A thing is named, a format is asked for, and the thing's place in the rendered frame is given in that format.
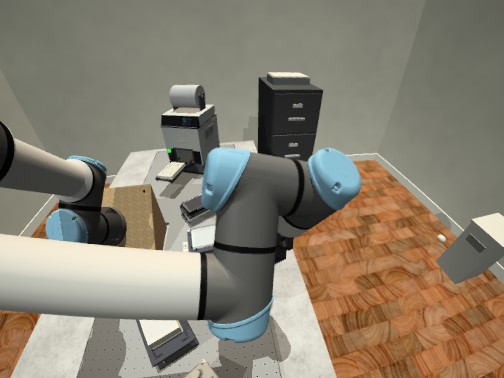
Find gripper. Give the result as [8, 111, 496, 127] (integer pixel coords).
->
[275, 233, 295, 264]

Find grey cylinder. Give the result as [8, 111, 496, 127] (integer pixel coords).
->
[169, 85, 205, 108]

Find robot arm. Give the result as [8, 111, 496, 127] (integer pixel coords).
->
[0, 121, 361, 343]

